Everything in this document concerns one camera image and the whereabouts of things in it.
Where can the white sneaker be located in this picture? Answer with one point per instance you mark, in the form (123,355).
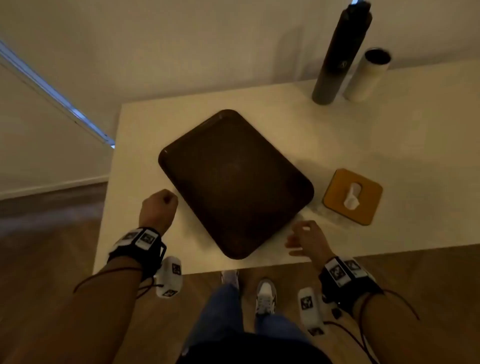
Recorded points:
(265,296)
(229,279)

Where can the person's right leg in jeans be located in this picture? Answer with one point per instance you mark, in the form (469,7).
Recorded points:
(279,326)

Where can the white tumbler with dark rim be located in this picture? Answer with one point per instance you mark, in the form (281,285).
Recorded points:
(365,77)

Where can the white right sneaker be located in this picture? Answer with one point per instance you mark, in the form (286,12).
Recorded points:
(265,296)

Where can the black right wristband with markers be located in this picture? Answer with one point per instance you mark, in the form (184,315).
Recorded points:
(347,281)

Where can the person's dark shirt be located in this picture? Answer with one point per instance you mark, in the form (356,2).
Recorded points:
(255,350)

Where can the person's left hand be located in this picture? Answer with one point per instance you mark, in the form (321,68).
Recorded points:
(155,212)

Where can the person's left leg in jeans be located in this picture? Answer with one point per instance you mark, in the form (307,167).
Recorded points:
(221,318)

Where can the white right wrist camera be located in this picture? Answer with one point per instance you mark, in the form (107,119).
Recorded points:
(310,309)

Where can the white left sneaker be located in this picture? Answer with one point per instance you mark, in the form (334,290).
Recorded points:
(229,279)

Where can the dark brown serving tray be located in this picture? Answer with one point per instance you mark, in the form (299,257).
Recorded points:
(232,180)

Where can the person's right fingers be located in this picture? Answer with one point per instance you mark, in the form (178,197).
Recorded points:
(300,240)

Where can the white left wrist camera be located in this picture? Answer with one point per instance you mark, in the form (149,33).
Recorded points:
(169,277)

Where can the person's left fingers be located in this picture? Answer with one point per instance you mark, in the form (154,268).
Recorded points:
(169,198)

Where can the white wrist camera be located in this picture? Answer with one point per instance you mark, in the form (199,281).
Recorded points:
(169,277)
(310,309)

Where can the white baseboard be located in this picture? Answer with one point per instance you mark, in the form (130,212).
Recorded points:
(48,186)

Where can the tall black bottle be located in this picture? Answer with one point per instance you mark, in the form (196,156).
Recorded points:
(339,56)

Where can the person's right hand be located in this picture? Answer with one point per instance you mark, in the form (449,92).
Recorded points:
(313,242)

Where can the black wristband with markers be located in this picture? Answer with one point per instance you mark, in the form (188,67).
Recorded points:
(347,281)
(140,247)

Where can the person's leg in jeans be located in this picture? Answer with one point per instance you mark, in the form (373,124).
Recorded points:
(279,326)
(221,318)

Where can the black left wristband with markers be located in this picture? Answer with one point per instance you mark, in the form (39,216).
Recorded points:
(140,247)

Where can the tissue box with wooden lid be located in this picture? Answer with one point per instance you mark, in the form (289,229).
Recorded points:
(350,195)

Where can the person's left forearm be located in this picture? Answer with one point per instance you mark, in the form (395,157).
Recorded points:
(86,318)

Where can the person's right forearm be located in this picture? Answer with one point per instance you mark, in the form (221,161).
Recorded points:
(408,333)

